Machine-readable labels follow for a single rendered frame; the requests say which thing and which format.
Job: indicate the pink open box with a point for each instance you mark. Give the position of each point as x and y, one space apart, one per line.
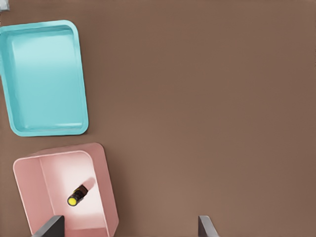
98 187

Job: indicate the pale blue-green tray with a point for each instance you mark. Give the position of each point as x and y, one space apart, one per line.
44 81

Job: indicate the yellow-capped black button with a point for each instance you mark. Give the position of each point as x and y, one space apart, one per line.
76 196

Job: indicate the silver frame post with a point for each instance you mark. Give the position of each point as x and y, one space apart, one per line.
3 5

